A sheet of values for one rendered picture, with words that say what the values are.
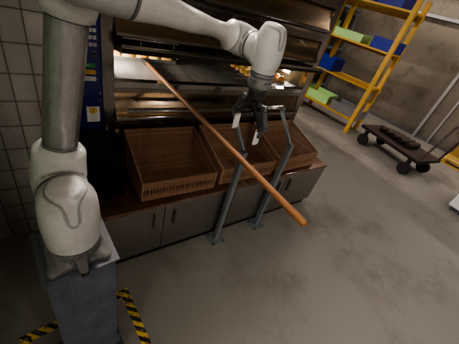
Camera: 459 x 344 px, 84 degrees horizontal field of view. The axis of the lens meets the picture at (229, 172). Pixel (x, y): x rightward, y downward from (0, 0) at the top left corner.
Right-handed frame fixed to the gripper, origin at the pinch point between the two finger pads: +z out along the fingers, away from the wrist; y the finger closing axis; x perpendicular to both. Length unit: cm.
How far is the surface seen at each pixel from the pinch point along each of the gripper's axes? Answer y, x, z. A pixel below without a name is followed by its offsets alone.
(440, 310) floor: 126, 178, 144
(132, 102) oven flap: -97, -12, 32
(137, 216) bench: -42, -30, 82
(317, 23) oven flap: -85, 143, -31
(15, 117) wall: -101, -75, 36
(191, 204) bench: -39, 9, 86
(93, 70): -95, -34, 9
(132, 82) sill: -96, -12, 18
